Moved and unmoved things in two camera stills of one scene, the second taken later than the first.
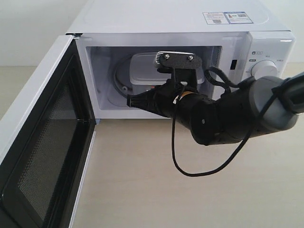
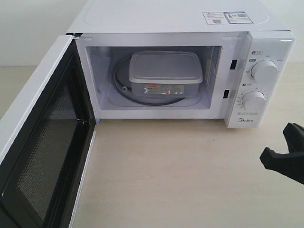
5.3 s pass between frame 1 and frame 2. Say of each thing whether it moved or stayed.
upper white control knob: stayed
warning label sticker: stayed
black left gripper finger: moved
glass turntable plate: stayed
